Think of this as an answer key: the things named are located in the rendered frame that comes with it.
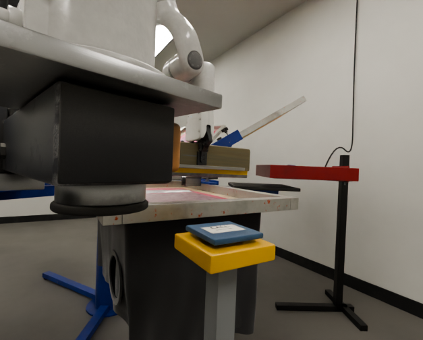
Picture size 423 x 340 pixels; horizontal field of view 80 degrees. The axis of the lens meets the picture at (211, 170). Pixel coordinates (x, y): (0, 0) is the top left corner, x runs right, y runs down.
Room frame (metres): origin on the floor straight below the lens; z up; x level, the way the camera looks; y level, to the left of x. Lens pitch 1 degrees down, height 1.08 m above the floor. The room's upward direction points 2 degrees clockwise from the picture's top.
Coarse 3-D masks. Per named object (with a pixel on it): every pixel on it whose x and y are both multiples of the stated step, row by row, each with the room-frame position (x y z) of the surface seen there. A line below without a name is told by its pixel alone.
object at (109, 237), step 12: (108, 228) 0.82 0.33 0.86; (120, 228) 0.66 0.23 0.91; (108, 240) 0.82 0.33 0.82; (120, 240) 0.67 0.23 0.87; (108, 252) 0.84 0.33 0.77; (120, 252) 0.67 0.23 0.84; (108, 264) 0.88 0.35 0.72; (120, 264) 0.66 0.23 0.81; (108, 276) 0.89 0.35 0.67; (120, 276) 0.65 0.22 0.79; (120, 288) 0.64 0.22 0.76; (120, 300) 0.65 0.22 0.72; (120, 312) 0.69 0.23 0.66
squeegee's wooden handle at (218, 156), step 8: (184, 144) 0.73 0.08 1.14; (192, 144) 0.74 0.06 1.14; (184, 152) 0.73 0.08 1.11; (192, 152) 0.74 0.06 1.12; (208, 152) 0.77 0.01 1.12; (216, 152) 0.78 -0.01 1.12; (224, 152) 0.80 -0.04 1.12; (232, 152) 0.82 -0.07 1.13; (240, 152) 0.83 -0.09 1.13; (248, 152) 0.85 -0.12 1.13; (184, 160) 0.73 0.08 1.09; (192, 160) 0.74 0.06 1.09; (208, 160) 0.77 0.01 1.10; (216, 160) 0.78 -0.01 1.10; (224, 160) 0.80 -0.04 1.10; (232, 160) 0.82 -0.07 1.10; (240, 160) 0.83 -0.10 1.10; (248, 160) 0.85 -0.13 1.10; (248, 168) 0.85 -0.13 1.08
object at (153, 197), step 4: (148, 196) 0.95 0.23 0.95; (152, 196) 0.95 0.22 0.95; (156, 196) 0.96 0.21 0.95; (160, 196) 0.96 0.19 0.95; (164, 196) 0.96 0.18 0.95; (168, 196) 0.97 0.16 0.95; (148, 200) 0.84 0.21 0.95; (152, 200) 0.85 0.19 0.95; (156, 200) 0.85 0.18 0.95; (160, 200) 0.85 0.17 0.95; (164, 200) 0.86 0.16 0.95; (168, 200) 0.86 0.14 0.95; (172, 200) 0.87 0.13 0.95; (176, 200) 0.87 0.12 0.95; (180, 200) 0.87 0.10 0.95
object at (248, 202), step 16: (224, 192) 1.09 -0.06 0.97; (240, 192) 1.00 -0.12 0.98; (256, 192) 0.92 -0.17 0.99; (160, 208) 0.56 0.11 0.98; (176, 208) 0.58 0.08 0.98; (192, 208) 0.60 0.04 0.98; (208, 208) 0.63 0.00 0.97; (224, 208) 0.65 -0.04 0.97; (240, 208) 0.68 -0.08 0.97; (256, 208) 0.71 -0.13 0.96; (272, 208) 0.74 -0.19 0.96; (288, 208) 0.78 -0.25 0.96; (112, 224) 0.51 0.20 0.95
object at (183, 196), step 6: (180, 192) 1.13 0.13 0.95; (186, 192) 1.14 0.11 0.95; (192, 192) 1.15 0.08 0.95; (198, 192) 1.16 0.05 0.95; (180, 198) 0.93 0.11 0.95; (186, 198) 0.93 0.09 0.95; (192, 198) 0.94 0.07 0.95; (198, 198) 0.95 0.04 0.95; (204, 198) 0.95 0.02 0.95; (210, 198) 0.96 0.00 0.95; (216, 198) 0.97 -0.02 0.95; (222, 198) 0.98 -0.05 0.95
